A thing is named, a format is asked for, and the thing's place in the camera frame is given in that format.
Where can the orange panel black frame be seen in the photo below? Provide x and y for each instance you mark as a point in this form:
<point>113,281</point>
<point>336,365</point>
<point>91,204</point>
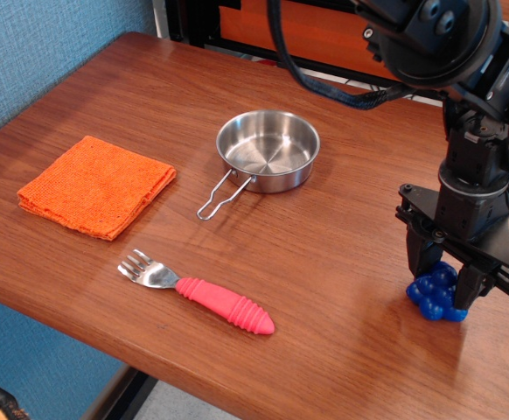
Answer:
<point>324,35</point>

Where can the blue bumpy toy ball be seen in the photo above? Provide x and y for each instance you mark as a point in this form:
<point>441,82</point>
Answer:
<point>434,294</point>

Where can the fork with pink handle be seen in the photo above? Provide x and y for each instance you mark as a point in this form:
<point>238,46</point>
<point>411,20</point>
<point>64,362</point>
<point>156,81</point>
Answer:
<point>235,308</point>

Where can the orange folded cloth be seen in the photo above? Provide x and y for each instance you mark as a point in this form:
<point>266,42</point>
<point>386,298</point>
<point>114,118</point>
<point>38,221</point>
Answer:
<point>96,188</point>

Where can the small steel pan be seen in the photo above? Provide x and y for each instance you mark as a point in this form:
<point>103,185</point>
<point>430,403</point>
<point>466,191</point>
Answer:
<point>262,151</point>

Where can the black table leg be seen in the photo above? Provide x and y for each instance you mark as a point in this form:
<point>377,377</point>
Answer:
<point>123,396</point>

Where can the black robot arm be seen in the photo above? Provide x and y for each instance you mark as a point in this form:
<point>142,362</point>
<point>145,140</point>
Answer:
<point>478,146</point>

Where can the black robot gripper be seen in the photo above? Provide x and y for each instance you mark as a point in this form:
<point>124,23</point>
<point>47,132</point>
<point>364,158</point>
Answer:
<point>465,221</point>

